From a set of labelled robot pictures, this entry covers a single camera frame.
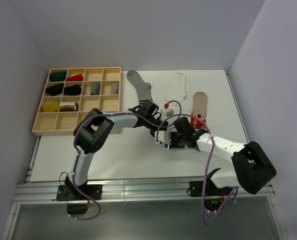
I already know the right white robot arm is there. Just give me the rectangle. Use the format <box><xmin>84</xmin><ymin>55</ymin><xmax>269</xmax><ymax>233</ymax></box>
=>
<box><xmin>170</xmin><ymin>117</ymin><xmax>277</xmax><ymax>195</ymax></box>

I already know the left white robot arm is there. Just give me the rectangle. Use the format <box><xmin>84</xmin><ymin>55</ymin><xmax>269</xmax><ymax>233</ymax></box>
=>
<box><xmin>64</xmin><ymin>100</ymin><xmax>168</xmax><ymax>200</ymax></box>

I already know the grey striped sock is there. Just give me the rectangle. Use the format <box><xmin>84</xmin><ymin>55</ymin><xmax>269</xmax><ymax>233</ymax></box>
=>
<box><xmin>126</xmin><ymin>70</ymin><xmax>153</xmax><ymax>105</ymax></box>

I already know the plain white sock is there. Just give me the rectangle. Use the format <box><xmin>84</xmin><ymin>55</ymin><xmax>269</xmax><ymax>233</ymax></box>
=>
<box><xmin>165</xmin><ymin>71</ymin><xmax>187</xmax><ymax>103</ymax></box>

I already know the beige red reindeer sock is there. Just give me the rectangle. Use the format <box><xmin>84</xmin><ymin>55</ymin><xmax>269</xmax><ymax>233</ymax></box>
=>
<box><xmin>190</xmin><ymin>91</ymin><xmax>208</xmax><ymax>130</ymax></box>

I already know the light grey rolled sock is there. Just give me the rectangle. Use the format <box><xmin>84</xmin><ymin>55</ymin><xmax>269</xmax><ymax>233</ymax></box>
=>
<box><xmin>110</xmin><ymin>82</ymin><xmax>119</xmax><ymax>95</ymax></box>

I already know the white brown rolled sock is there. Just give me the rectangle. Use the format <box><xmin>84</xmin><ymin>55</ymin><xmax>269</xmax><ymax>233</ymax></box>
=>
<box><xmin>59</xmin><ymin>101</ymin><xmax>79</xmax><ymax>112</ymax></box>

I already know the black rolled sock right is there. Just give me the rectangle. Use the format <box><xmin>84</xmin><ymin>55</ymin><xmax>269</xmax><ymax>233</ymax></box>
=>
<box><xmin>63</xmin><ymin>84</ymin><xmax>82</xmax><ymax>96</ymax></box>

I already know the black rolled sock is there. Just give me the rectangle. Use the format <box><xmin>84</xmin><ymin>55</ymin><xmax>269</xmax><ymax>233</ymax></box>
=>
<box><xmin>63</xmin><ymin>84</ymin><xmax>82</xmax><ymax>96</ymax></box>
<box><xmin>45</xmin><ymin>83</ymin><xmax>64</xmax><ymax>97</ymax></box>

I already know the red rolled sock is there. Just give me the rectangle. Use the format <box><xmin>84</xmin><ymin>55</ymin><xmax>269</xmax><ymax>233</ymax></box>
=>
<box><xmin>66</xmin><ymin>74</ymin><xmax>84</xmax><ymax>82</ymax></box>

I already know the wooden compartment tray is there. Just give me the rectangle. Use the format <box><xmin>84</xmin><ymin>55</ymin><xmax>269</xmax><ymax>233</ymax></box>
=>
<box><xmin>32</xmin><ymin>67</ymin><xmax>122</xmax><ymax>136</ymax></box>

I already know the yellow rolled sock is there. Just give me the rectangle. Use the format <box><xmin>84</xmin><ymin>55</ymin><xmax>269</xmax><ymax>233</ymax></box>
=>
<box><xmin>42</xmin><ymin>101</ymin><xmax>60</xmax><ymax>113</ymax></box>

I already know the black rolled sock left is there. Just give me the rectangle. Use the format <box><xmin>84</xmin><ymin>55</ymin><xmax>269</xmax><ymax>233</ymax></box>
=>
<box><xmin>45</xmin><ymin>83</ymin><xmax>64</xmax><ymax>97</ymax></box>

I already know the dark green rolled sock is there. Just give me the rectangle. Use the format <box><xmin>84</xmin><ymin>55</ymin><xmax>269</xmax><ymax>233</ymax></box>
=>
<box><xmin>49</xmin><ymin>71</ymin><xmax>67</xmax><ymax>82</ymax></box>

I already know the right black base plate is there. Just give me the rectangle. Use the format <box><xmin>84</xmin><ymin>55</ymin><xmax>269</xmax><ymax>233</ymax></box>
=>
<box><xmin>186</xmin><ymin>180</ymin><xmax>234</xmax><ymax>197</ymax></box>

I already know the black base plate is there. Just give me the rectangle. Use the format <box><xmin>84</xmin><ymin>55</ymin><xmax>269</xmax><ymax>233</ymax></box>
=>
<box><xmin>186</xmin><ymin>180</ymin><xmax>234</xmax><ymax>197</ymax></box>
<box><xmin>56</xmin><ymin>184</ymin><xmax>102</xmax><ymax>202</ymax></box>

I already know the aluminium mounting rail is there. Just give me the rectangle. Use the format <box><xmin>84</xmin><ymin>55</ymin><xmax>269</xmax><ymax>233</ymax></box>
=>
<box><xmin>13</xmin><ymin>176</ymin><xmax>276</xmax><ymax>205</ymax></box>

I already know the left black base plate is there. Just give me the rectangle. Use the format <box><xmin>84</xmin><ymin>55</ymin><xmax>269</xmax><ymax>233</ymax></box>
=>
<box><xmin>56</xmin><ymin>184</ymin><xmax>102</xmax><ymax>202</ymax></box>

